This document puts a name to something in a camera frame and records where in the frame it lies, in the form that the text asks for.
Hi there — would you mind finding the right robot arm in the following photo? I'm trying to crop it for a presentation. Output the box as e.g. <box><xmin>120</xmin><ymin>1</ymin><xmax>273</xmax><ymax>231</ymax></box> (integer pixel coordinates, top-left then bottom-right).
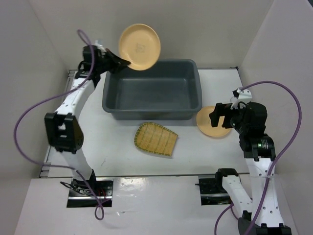
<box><xmin>209</xmin><ymin>102</ymin><xmax>291</xmax><ymax>235</ymax></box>

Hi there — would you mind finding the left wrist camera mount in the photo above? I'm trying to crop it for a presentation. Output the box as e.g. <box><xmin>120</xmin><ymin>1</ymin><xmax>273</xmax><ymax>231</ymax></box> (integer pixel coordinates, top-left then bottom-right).
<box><xmin>94</xmin><ymin>40</ymin><xmax>106</xmax><ymax>52</ymax></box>

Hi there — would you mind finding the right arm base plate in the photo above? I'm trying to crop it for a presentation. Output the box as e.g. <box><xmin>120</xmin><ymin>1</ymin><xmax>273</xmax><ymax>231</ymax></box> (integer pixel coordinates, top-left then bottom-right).
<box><xmin>195</xmin><ymin>175</ymin><xmax>231</xmax><ymax>206</ymax></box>

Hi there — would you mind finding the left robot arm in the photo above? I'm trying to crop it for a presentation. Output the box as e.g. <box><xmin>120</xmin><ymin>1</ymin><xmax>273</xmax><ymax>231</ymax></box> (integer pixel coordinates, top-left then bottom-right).
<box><xmin>44</xmin><ymin>45</ymin><xmax>130</xmax><ymax>196</ymax></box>

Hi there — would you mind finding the grey plastic bin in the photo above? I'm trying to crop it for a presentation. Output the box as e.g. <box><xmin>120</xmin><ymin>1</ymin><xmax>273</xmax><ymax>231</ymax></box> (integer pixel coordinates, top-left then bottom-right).
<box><xmin>102</xmin><ymin>59</ymin><xmax>202</xmax><ymax>120</ymax></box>

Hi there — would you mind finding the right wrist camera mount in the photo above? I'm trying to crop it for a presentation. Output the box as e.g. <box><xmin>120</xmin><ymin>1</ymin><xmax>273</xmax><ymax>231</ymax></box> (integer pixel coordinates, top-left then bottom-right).
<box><xmin>230</xmin><ymin>88</ymin><xmax>252</xmax><ymax>109</ymax></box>

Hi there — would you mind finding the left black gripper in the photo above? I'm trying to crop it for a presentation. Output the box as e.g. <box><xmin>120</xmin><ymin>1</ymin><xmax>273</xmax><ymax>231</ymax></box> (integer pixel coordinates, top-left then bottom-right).
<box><xmin>96</xmin><ymin>49</ymin><xmax>131</xmax><ymax>75</ymax></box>

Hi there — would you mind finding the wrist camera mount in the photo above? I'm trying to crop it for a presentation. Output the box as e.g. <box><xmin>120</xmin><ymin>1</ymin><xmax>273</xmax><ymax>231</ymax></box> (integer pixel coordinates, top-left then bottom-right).
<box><xmin>94</xmin><ymin>40</ymin><xmax>106</xmax><ymax>52</ymax></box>
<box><xmin>230</xmin><ymin>88</ymin><xmax>252</xmax><ymax>109</ymax></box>

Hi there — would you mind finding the tan plate with bear logo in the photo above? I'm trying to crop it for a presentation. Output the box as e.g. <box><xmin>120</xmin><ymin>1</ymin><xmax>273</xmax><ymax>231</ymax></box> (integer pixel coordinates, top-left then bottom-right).
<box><xmin>118</xmin><ymin>23</ymin><xmax>161</xmax><ymax>71</ymax></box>

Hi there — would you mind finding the woven bamboo tray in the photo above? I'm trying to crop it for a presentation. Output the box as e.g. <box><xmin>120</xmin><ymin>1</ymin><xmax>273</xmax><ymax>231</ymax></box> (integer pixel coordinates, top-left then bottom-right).
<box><xmin>134</xmin><ymin>122</ymin><xmax>178</xmax><ymax>157</ymax></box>

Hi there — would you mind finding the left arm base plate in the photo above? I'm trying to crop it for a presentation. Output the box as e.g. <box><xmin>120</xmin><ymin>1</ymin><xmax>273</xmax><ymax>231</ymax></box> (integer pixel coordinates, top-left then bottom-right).
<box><xmin>60</xmin><ymin>180</ymin><xmax>113</xmax><ymax>208</ymax></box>

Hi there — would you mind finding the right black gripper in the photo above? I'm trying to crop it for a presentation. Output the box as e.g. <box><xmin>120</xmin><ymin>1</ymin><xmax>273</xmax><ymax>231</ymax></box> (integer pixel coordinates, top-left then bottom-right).
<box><xmin>208</xmin><ymin>100</ymin><xmax>248</xmax><ymax>133</ymax></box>

